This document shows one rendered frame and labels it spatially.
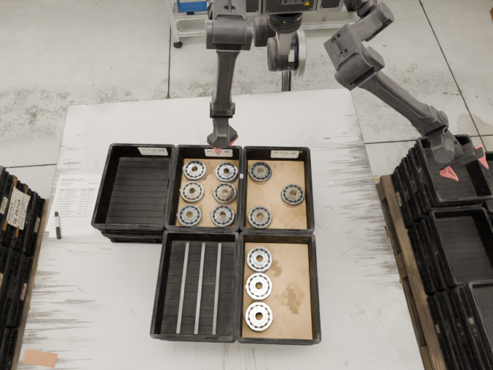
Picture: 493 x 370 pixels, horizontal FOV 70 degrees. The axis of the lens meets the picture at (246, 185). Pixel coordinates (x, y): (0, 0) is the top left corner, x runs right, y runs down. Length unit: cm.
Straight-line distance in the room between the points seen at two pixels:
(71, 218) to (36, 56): 219
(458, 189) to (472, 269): 43
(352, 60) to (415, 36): 280
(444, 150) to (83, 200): 155
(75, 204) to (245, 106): 101
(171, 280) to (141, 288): 20
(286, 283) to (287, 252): 13
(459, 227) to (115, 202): 183
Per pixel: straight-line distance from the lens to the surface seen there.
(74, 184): 194
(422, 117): 119
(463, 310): 205
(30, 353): 178
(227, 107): 116
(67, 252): 181
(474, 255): 228
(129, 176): 170
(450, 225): 229
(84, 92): 329
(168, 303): 147
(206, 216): 153
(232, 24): 87
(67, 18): 403
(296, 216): 153
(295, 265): 147
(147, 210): 160
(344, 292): 162
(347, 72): 98
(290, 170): 163
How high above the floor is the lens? 225
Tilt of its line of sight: 64 degrees down
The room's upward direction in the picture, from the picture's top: 1 degrees counter-clockwise
